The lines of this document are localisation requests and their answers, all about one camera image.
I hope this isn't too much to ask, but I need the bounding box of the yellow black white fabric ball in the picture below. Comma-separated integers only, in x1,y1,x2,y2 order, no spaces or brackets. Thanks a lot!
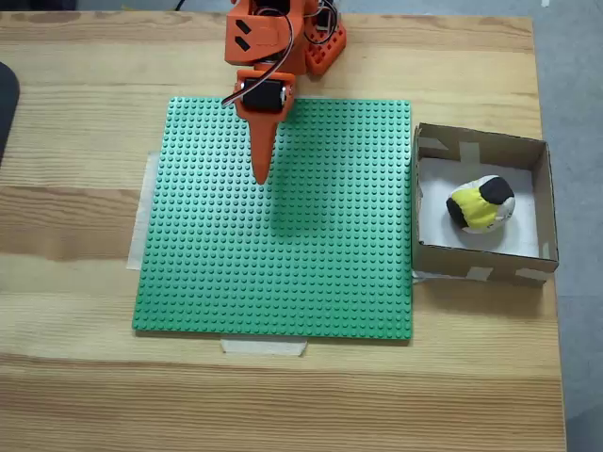
445,174,517,235

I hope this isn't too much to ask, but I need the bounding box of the white paper box lining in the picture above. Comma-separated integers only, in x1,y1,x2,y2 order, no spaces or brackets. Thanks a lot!
416,157,541,259

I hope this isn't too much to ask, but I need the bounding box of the open cardboard box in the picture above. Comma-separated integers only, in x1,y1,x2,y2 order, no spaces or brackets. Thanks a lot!
411,121,561,287

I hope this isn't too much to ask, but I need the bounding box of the green studded baseplate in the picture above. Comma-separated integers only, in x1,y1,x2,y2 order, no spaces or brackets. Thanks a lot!
130,96,415,341

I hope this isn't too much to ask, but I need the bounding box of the black rounded object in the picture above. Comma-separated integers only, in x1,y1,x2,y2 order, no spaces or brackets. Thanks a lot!
0,60,23,167

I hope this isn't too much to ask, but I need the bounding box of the thin servo cable loop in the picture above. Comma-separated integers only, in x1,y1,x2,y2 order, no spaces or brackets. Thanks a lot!
220,13,296,107

